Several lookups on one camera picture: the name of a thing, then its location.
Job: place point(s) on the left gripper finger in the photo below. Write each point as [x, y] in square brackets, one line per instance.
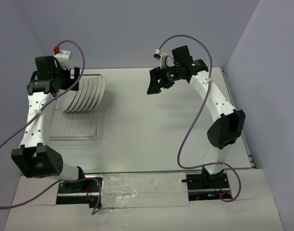
[76, 72]
[73, 84]

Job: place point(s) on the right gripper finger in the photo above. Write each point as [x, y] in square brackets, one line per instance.
[166, 83]
[154, 85]

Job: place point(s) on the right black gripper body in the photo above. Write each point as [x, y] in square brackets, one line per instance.
[172, 74]

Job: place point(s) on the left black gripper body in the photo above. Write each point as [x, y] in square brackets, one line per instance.
[63, 76]

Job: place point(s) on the red character plate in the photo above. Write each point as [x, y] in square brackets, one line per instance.
[83, 93]

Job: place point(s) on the teal ring lettered plate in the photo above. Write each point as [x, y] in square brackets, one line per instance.
[93, 91]

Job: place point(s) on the orange sunburst plate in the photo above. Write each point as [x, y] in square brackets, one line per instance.
[88, 93]

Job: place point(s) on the teal red rim plate front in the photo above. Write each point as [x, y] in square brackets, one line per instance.
[97, 93]

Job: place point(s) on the teal red rim plate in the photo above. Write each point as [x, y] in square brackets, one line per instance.
[97, 93]
[101, 93]

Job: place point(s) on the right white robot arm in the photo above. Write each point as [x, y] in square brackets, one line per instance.
[227, 120]

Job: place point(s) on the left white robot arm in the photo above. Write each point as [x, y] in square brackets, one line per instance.
[34, 157]

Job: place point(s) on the silver tape strip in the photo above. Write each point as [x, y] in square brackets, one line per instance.
[144, 190]

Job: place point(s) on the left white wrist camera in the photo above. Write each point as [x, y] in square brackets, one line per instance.
[62, 58]

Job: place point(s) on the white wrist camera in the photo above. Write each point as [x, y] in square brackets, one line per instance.
[161, 57]
[62, 58]

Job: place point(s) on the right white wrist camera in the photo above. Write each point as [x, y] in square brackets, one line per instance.
[161, 57]

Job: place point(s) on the metal wire dish rack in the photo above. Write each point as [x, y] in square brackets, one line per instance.
[74, 126]

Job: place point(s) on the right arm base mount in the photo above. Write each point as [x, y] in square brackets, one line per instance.
[204, 186]

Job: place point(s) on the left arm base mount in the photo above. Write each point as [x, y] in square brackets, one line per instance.
[85, 192]

